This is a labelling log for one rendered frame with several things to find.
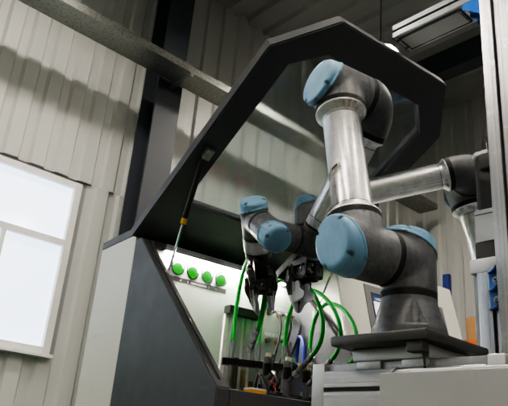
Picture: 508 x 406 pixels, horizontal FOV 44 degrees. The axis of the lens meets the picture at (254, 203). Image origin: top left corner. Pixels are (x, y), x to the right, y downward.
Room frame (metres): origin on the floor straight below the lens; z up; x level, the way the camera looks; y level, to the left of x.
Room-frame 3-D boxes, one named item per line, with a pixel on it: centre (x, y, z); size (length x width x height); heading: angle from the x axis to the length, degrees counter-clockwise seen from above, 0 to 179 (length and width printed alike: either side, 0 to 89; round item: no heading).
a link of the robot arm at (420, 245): (1.27, -0.33, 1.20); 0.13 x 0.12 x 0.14; 120
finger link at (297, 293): (1.82, -0.15, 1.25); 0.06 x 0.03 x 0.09; 35
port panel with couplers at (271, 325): (2.33, -0.13, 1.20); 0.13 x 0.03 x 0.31; 125
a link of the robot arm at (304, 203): (1.83, -0.17, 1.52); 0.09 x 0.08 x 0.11; 80
